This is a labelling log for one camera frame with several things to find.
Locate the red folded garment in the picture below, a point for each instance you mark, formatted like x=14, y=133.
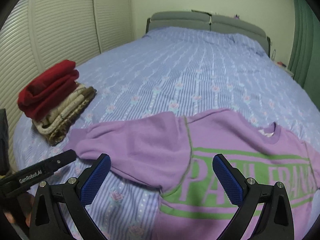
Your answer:
x=48, y=90

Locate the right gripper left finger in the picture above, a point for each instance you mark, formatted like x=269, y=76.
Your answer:
x=47, y=219

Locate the clear plastic bottle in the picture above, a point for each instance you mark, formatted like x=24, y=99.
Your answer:
x=273, y=55

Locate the white bedside table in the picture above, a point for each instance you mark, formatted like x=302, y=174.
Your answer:
x=285, y=68

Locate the person's left hand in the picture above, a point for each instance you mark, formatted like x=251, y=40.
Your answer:
x=18, y=210

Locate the white louvered wardrobe doors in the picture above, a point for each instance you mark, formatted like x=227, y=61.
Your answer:
x=40, y=33

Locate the grey upholstered headboard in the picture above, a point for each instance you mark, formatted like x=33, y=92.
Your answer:
x=201, y=20

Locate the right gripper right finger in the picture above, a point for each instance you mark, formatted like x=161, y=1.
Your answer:
x=275, y=220

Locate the purple sweatshirt green print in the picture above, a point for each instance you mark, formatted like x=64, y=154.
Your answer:
x=175, y=154

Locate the green curtain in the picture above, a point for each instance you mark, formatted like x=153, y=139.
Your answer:
x=304, y=61

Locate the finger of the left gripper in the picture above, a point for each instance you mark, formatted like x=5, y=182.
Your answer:
x=45, y=168

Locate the lilac floral striped bedspread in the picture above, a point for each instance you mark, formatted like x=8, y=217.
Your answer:
x=178, y=70

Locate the beige brown folded knit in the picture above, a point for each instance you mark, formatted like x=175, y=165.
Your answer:
x=56, y=124

